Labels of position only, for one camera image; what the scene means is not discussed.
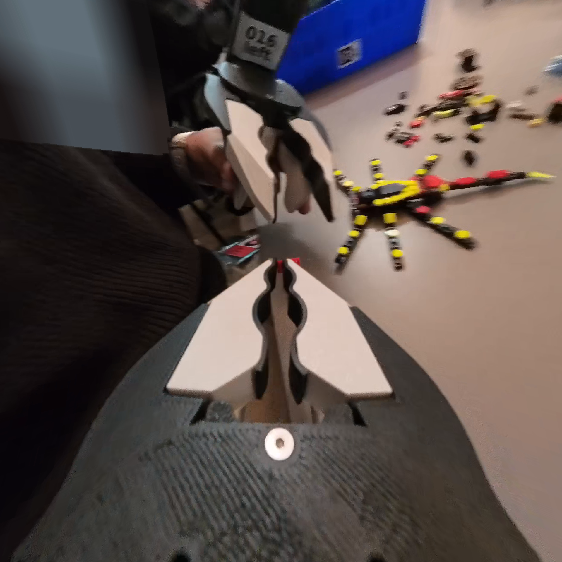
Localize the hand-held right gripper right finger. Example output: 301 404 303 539
285 260 393 419

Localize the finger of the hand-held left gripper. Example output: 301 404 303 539
263 118 335 221
225 99 282 224

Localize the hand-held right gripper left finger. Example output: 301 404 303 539
166 258 276 414

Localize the black yellow lego scorpion model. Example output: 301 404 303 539
331 154 556 275

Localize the person's left forearm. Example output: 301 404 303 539
0 139 205 282

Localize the pile of loose lego pieces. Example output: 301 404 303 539
384 48 562 167

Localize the person's left hand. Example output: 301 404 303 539
169 127 238 203

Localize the plastic bag with red label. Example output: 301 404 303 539
215 235 262 267

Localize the blue plastic bin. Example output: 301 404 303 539
277 0 427 95

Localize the person's black sweater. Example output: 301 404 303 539
0 220 229 562

